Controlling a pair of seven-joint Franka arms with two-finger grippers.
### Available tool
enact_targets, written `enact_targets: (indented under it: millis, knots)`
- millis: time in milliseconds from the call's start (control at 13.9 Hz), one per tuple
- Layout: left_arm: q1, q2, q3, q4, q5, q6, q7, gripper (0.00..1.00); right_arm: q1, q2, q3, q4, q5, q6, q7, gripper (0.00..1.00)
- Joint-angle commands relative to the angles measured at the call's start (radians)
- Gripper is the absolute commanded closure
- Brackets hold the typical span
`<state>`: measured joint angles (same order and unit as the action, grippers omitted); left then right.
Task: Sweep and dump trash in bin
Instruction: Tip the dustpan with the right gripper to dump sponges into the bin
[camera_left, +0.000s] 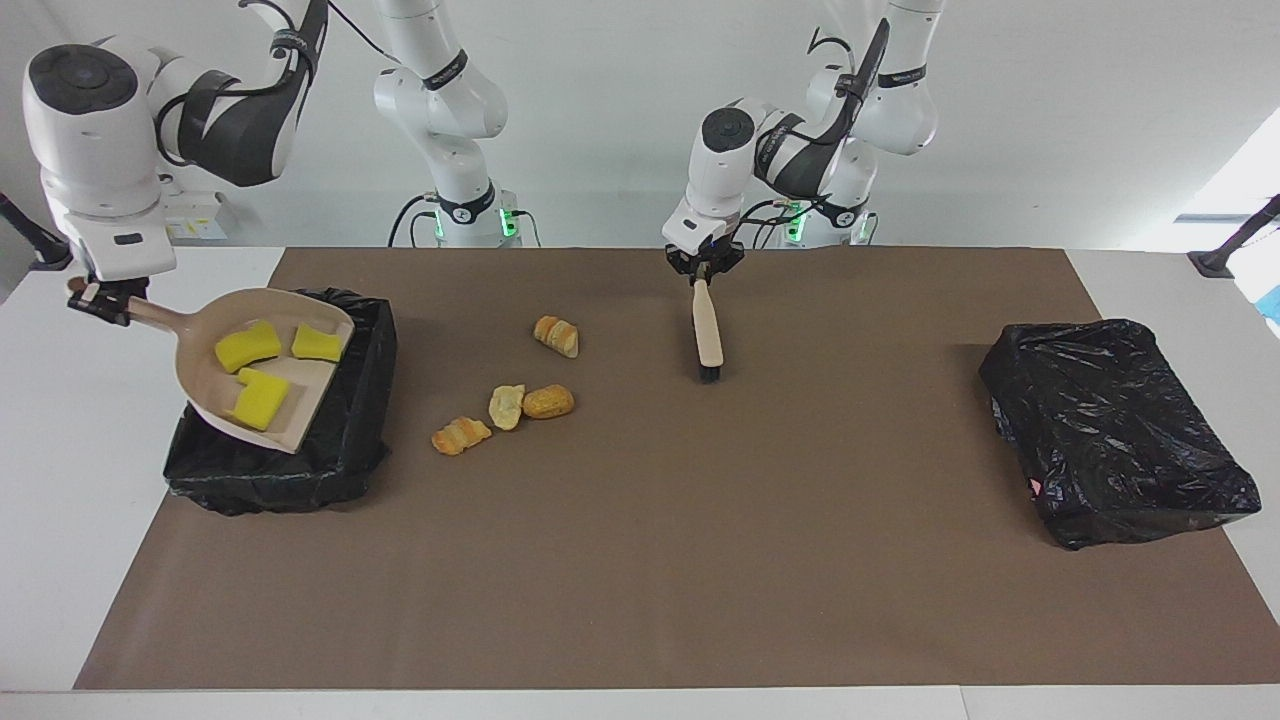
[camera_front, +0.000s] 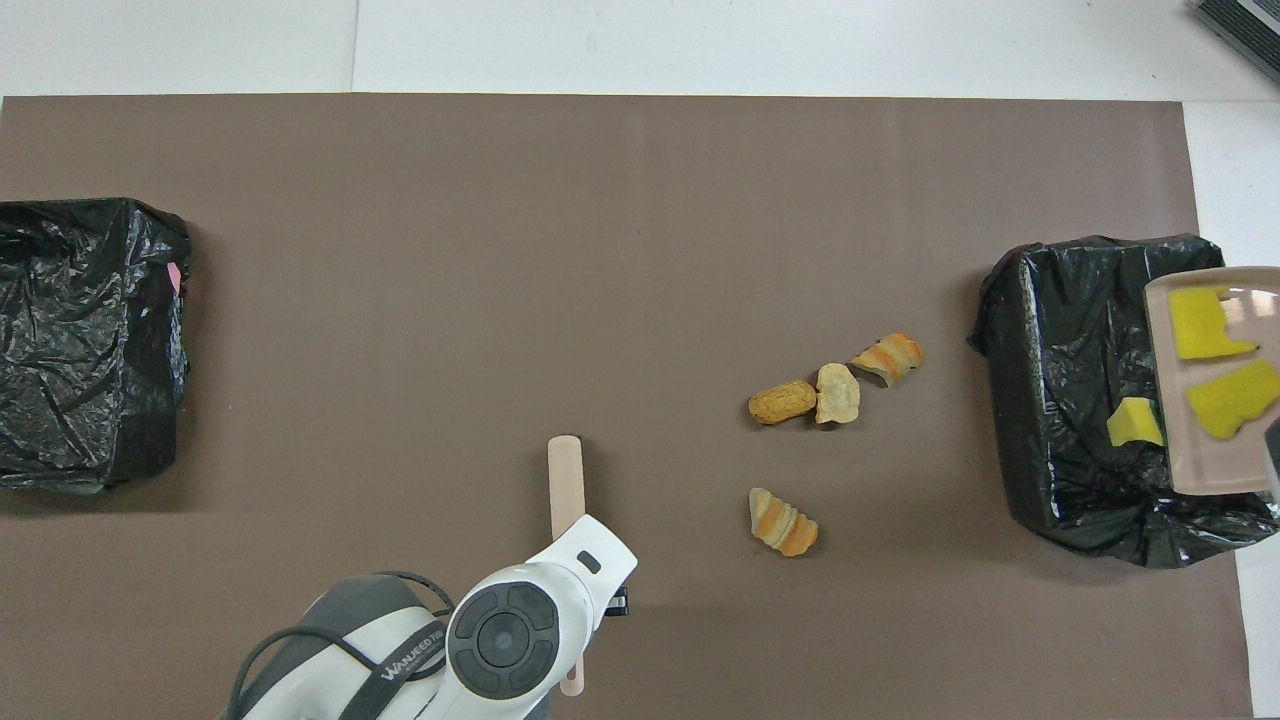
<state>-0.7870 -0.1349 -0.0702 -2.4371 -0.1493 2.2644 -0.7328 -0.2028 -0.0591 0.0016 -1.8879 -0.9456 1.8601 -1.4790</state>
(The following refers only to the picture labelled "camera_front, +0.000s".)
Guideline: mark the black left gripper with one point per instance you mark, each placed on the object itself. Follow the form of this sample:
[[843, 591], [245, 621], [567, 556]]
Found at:
[[617, 602]]

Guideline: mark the beige hand brush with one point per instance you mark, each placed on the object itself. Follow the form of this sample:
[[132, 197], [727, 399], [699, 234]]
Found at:
[[566, 480]]

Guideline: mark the orange striped croissant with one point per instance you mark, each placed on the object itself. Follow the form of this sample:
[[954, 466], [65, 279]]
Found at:
[[782, 523], [890, 357]]

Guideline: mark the peanut shaped bread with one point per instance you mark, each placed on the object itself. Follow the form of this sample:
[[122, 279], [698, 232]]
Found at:
[[780, 403]]

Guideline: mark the pale crinkled chip piece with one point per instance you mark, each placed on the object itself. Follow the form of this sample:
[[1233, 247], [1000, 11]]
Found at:
[[838, 393]]

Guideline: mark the small yellow sponge piece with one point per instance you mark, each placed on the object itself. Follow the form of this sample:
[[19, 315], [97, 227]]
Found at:
[[1135, 424]]

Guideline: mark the beige plastic dustpan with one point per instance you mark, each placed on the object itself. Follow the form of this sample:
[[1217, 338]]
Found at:
[[1210, 470]]

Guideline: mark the notched yellow sponge piece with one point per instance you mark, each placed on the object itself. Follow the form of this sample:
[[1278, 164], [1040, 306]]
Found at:
[[1200, 325]]

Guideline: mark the large yellow sponge wedge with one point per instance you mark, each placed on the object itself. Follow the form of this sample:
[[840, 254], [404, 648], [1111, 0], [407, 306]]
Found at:
[[1235, 400]]

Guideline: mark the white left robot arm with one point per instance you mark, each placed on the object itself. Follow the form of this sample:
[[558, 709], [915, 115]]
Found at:
[[500, 640]]

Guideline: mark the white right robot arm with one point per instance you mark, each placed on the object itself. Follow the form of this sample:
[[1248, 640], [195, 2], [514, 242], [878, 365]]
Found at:
[[1273, 460]]

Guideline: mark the black bag lined bin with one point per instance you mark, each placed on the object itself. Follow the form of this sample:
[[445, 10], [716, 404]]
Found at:
[[1060, 400]]

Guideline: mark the black bag bin pink spot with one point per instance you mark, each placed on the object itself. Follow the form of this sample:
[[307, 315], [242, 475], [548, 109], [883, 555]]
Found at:
[[90, 350]]

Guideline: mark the brown table mat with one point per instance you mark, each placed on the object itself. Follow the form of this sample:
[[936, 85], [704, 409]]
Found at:
[[640, 180]]

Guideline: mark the dark grey ribbed device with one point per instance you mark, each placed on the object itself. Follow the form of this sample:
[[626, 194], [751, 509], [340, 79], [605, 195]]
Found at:
[[1240, 25]]

